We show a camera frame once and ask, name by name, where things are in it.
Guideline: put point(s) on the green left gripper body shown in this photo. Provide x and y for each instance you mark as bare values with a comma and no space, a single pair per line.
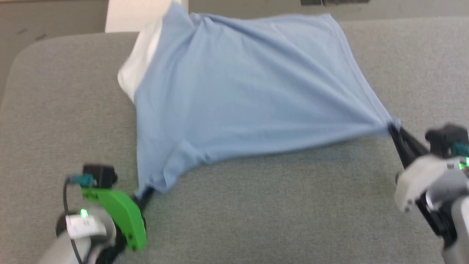
122,212

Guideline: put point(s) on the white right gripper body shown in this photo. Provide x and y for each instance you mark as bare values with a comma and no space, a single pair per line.
421,176

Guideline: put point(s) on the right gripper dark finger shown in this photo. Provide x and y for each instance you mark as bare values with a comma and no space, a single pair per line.
405,146

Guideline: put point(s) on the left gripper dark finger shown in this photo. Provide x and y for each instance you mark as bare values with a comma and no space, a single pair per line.
143,198

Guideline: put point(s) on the light blue and white shirt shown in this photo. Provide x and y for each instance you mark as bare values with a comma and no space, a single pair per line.
249,91

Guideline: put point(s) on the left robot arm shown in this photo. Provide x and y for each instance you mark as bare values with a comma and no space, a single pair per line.
91,234

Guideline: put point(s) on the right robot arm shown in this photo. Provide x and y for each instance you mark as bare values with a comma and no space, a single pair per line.
454,212

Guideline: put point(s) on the large black floor mat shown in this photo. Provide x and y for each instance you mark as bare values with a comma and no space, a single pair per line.
344,1

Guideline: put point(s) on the small black floor mat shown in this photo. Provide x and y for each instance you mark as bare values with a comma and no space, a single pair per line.
311,2

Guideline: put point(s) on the white box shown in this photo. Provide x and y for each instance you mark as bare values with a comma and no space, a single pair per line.
128,14

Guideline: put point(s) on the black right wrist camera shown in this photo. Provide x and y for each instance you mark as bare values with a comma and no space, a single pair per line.
445,137

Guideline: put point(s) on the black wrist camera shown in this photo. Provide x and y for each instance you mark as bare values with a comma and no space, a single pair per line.
102,175
445,137

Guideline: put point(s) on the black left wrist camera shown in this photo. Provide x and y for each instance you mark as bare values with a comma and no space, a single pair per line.
102,175

